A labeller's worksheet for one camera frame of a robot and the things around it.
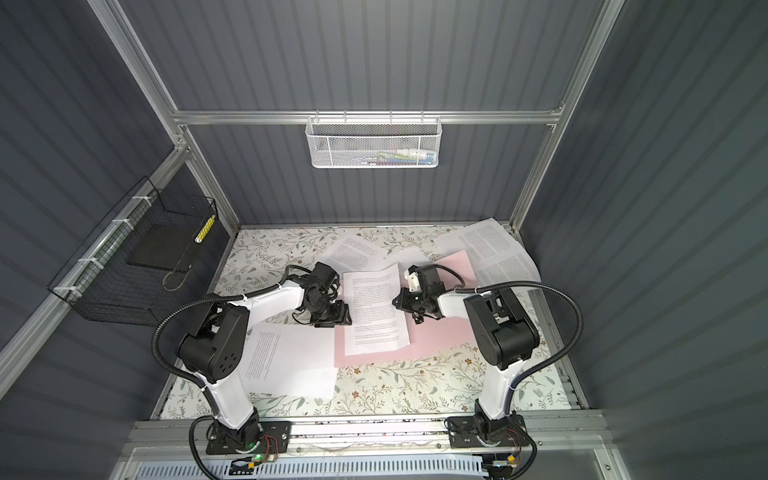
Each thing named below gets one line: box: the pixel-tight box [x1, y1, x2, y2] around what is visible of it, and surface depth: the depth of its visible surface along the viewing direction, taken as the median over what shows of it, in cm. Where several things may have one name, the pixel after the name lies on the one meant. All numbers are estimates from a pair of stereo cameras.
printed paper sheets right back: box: [435, 218, 550, 309], surface depth 114 cm
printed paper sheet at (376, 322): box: [342, 263, 410, 356], surface depth 96 cm
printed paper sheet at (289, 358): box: [241, 322, 336, 400], surface depth 87 cm
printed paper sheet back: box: [325, 236, 386, 275], surface depth 114 cm
